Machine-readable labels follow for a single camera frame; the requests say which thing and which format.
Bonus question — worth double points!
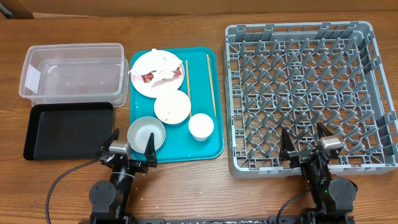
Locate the white cup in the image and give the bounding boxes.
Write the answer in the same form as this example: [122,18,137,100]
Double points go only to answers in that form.
[188,113,215,141]

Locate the pink bowl with rice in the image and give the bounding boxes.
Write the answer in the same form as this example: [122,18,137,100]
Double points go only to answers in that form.
[154,90,192,125]

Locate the white paper wrapper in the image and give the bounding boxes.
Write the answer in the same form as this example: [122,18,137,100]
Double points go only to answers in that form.
[129,49,183,86]

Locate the black rectangular tray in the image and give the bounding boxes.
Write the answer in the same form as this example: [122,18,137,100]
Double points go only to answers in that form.
[23,102,114,161]

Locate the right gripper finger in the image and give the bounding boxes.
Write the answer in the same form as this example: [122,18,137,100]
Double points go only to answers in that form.
[279,128,295,161]
[317,122,333,139]

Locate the left wooden chopstick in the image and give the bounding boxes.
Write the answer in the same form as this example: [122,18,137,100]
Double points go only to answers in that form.
[185,60,192,118]

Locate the grey plastic dish rack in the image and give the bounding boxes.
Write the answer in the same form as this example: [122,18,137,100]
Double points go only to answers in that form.
[224,21,397,178]

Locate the wooden chopstick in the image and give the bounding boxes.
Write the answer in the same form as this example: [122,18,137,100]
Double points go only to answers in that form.
[185,60,192,118]
[206,54,217,117]

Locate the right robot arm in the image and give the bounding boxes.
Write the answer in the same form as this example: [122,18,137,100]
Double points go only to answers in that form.
[276,122,358,224]

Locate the clear plastic bin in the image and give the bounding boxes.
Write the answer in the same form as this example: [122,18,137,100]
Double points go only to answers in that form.
[19,43,129,107]

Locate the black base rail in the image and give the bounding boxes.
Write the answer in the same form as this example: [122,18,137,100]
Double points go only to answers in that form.
[78,215,355,224]

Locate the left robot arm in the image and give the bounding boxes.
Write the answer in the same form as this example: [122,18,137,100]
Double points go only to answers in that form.
[89,129,157,223]

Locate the teal serving tray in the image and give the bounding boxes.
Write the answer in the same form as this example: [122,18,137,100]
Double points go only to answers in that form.
[128,46,225,164]

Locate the large white plate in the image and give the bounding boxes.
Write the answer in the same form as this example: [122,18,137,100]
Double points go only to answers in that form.
[130,62,185,98]

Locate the grey shallow bowl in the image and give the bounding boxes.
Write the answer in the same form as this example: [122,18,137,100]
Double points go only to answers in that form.
[127,116,165,154]

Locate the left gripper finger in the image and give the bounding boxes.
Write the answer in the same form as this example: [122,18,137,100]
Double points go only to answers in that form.
[98,128,119,152]
[144,133,157,167]

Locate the right wooden chopstick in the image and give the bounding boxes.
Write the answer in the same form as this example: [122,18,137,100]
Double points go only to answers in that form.
[206,54,217,117]

